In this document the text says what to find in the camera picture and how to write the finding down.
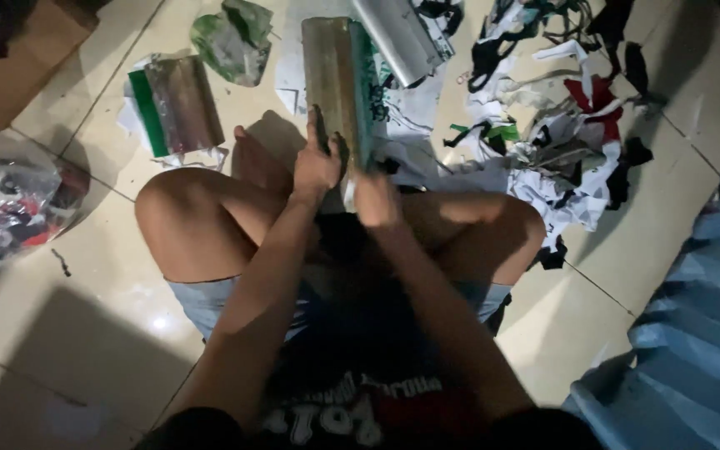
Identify green stained rag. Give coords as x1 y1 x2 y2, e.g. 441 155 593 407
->
190 0 275 88

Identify small dark scrap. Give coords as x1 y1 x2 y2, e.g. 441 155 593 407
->
51 248 73 278

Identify person's right leg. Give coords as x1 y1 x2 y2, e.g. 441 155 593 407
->
397 190 548 288

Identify light denim shorts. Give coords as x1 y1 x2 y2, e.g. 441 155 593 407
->
166 274 515 343

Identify brown cardboard sheet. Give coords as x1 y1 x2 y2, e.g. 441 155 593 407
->
0 0 112 133

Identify black printed shirt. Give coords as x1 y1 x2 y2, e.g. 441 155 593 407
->
135 212 606 450

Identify clear plastic bag of clothes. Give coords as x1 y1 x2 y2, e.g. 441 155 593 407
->
0 128 93 280

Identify person's right hand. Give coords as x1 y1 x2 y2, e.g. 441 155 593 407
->
352 169 405 230

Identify person's left hand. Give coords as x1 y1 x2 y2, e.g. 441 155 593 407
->
292 106 350 196

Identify person's left leg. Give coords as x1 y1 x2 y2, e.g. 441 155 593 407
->
134 125 323 284

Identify wooden squeegee with teal blade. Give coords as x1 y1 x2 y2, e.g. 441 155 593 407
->
300 17 392 174

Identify heap of fabric scraps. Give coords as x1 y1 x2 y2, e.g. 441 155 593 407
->
444 0 670 271

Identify metal squeegee with green blade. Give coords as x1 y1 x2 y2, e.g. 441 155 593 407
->
127 55 226 158

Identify person's leg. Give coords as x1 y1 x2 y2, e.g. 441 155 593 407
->
397 190 548 288
134 125 323 284

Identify silver aluminium squeegee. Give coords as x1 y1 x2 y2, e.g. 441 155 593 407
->
350 0 456 88

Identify blue striped cloth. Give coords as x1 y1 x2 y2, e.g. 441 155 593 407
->
562 130 720 450

